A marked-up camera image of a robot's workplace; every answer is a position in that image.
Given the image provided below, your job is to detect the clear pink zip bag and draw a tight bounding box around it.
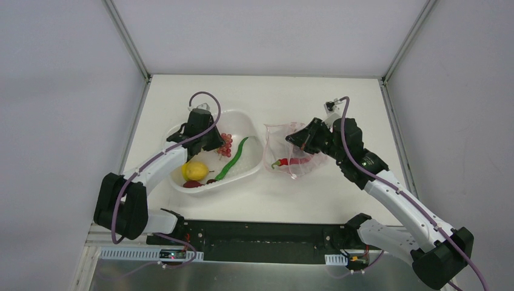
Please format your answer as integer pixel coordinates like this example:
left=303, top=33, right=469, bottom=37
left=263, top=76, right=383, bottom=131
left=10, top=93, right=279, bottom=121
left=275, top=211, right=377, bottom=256
left=262, top=122, right=328, bottom=179

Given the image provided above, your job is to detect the left aluminium frame post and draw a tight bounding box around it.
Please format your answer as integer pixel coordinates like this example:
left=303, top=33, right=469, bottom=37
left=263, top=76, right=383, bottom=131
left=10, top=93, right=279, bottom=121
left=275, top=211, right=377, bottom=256
left=102, top=0, right=151, bottom=83

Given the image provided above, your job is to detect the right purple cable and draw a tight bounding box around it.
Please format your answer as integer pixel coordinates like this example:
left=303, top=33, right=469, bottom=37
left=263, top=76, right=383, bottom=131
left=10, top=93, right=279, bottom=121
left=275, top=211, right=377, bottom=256
left=339, top=96, right=491, bottom=291

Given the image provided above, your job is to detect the white plastic basket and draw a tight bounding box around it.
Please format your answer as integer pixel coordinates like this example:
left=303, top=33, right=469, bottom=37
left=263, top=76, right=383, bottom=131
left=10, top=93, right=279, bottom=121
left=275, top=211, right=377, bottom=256
left=166, top=109, right=264, bottom=196

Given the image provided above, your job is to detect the red chili pepper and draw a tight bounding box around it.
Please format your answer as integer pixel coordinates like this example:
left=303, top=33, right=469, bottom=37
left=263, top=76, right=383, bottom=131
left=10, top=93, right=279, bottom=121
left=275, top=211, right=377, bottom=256
left=271, top=157, right=312, bottom=169

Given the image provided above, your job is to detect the yellow banana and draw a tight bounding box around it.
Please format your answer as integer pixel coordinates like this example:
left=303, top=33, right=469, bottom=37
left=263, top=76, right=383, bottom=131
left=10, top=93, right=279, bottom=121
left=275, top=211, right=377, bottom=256
left=181, top=163, right=190, bottom=181

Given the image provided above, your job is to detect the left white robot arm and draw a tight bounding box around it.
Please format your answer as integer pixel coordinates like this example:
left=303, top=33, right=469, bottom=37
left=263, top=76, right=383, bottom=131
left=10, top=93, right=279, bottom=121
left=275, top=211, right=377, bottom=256
left=93, top=109, right=224, bottom=245

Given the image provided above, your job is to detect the aluminium frame post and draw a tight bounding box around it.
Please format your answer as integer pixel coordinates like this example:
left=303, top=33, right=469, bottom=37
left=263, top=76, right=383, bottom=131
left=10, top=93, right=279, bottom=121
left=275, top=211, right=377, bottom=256
left=382, top=0, right=439, bottom=85
left=102, top=0, right=151, bottom=83

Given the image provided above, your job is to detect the purple cable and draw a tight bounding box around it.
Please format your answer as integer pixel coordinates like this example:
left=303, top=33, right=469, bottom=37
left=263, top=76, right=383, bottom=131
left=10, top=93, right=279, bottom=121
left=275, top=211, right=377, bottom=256
left=339, top=96, right=491, bottom=291
left=111, top=91, right=222, bottom=270

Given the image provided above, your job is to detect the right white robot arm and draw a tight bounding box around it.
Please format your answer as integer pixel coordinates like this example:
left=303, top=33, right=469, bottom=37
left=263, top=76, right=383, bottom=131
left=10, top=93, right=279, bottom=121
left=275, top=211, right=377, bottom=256
left=285, top=118, right=474, bottom=290

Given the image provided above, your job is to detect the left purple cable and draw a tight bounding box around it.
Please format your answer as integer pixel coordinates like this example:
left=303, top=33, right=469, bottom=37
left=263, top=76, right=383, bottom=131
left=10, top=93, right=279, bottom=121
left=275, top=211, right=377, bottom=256
left=111, top=91, right=222, bottom=270

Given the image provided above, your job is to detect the yellow lemon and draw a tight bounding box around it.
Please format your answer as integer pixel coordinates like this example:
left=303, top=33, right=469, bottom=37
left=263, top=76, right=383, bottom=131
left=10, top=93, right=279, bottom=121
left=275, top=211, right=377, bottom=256
left=187, top=161, right=210, bottom=181

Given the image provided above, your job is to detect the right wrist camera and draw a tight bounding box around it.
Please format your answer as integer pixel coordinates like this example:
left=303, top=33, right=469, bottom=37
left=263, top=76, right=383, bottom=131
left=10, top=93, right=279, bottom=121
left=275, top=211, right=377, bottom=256
left=324, top=99, right=342, bottom=128

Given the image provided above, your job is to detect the red grape bunch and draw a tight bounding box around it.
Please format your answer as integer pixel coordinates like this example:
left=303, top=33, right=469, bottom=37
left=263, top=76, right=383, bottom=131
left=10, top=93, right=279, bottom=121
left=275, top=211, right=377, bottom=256
left=216, top=133, right=233, bottom=158

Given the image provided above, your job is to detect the green chili pepper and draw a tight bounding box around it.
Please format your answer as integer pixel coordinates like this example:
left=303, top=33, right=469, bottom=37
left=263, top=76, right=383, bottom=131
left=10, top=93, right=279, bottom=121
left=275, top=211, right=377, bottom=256
left=215, top=136, right=249, bottom=181

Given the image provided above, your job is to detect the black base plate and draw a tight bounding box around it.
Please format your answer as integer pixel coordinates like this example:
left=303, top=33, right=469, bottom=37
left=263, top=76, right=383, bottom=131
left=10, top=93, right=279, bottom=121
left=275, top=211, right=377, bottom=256
left=146, top=220, right=370, bottom=264

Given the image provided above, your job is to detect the right aluminium frame post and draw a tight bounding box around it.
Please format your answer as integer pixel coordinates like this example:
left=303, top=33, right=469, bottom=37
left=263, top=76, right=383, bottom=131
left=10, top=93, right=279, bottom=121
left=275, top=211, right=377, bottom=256
left=382, top=0, right=439, bottom=85

